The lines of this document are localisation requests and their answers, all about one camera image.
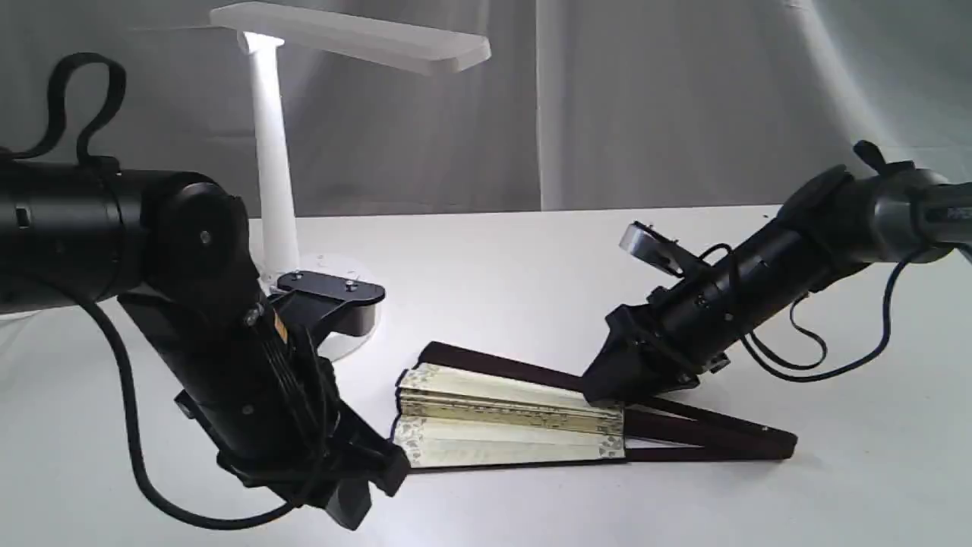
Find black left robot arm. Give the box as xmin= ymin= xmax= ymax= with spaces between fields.
xmin=2 ymin=160 xmax=410 ymax=530

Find cream paper folding fan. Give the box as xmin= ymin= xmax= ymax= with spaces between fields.
xmin=390 ymin=340 xmax=798 ymax=473

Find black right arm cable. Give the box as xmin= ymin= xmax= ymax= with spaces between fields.
xmin=695 ymin=141 xmax=939 ymax=383

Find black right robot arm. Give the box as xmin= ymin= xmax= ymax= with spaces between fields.
xmin=581 ymin=162 xmax=970 ymax=405

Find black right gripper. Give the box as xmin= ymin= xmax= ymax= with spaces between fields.
xmin=581 ymin=286 xmax=730 ymax=405

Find white desk lamp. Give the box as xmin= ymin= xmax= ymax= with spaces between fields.
xmin=209 ymin=2 xmax=493 ymax=361

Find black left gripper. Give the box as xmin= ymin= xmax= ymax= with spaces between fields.
xmin=118 ymin=293 xmax=411 ymax=532

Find grey backdrop curtain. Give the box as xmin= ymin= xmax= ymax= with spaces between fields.
xmin=1 ymin=1 xmax=971 ymax=216

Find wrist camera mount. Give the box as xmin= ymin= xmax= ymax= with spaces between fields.
xmin=270 ymin=270 xmax=387 ymax=347
xmin=619 ymin=221 xmax=708 ymax=278

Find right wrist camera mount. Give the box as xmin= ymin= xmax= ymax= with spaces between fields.
xmin=619 ymin=221 xmax=708 ymax=278

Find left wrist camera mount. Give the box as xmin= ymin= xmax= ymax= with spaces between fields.
xmin=270 ymin=270 xmax=387 ymax=347

